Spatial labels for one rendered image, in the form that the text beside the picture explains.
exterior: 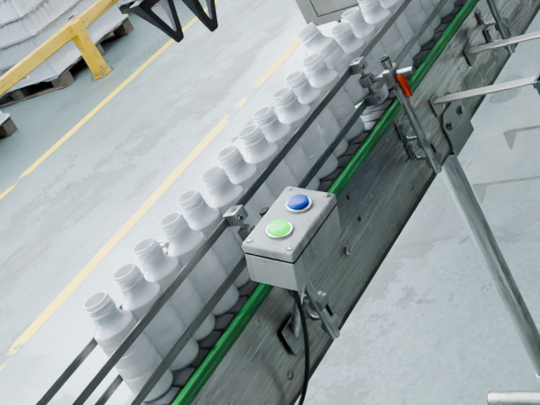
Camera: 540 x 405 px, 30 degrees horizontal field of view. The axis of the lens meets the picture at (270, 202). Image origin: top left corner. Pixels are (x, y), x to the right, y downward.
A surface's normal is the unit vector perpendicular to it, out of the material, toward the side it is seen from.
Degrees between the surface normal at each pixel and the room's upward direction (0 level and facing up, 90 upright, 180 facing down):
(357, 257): 90
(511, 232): 0
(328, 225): 110
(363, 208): 90
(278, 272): 90
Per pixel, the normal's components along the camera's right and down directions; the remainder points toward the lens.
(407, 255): -0.45, -0.80
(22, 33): -0.45, 0.58
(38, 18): 0.78, -0.12
